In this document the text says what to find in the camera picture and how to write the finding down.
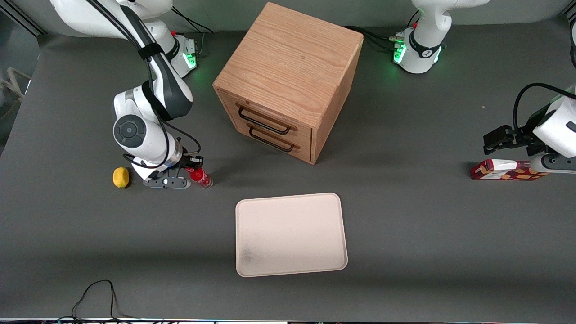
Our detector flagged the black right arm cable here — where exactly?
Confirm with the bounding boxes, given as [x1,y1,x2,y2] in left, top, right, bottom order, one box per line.
[85,0,202,171]

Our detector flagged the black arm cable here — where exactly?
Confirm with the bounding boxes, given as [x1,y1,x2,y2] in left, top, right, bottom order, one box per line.
[85,0,202,171]
[513,83,576,135]

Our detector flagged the black left base cables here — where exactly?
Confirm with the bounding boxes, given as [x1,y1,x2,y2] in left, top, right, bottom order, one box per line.
[344,10,420,51]

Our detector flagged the wooden drawer black handle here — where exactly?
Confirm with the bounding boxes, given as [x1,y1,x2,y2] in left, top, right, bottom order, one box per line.
[230,121,313,163]
[222,93,313,145]

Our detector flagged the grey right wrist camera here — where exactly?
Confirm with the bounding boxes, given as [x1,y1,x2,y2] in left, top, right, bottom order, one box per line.
[143,176,192,190]

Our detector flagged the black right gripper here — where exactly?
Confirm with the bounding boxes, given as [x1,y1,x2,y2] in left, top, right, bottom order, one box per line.
[178,154,205,172]

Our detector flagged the wooden drawer cabinet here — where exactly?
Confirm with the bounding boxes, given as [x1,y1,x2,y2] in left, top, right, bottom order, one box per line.
[212,2,364,165]

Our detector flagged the black base cables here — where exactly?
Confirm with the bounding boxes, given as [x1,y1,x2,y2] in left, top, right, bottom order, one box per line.
[170,6,215,55]
[344,10,420,51]

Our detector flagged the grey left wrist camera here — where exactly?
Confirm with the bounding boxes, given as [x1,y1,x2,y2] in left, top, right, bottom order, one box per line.
[529,154,576,175]

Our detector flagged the beige plastic tray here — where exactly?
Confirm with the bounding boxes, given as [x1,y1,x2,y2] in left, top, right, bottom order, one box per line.
[235,193,349,278]

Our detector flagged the yellow lemon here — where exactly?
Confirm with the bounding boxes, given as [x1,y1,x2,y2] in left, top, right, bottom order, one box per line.
[112,167,131,189]

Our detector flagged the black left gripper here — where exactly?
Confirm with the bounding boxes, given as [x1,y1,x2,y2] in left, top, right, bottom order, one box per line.
[483,104,550,156]

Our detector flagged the aluminium frame rail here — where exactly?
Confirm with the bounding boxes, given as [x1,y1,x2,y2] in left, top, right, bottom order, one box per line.
[0,2,47,36]

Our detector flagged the thin black table cable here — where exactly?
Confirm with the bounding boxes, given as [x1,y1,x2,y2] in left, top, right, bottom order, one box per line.
[58,279,135,323]

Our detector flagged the red coke bottle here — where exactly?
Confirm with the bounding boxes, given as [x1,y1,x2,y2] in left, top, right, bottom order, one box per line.
[185,166,214,189]

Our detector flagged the black right base cables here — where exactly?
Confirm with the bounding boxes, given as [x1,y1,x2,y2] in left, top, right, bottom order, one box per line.
[170,6,215,55]

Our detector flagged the red snack box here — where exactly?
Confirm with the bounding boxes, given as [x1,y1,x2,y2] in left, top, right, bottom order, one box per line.
[470,159,551,181]

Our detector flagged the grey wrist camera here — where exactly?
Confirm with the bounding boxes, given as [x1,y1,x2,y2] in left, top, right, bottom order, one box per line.
[143,176,192,190]
[529,154,576,175]

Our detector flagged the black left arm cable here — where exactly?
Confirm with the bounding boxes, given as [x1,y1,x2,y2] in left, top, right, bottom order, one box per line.
[513,83,576,135]

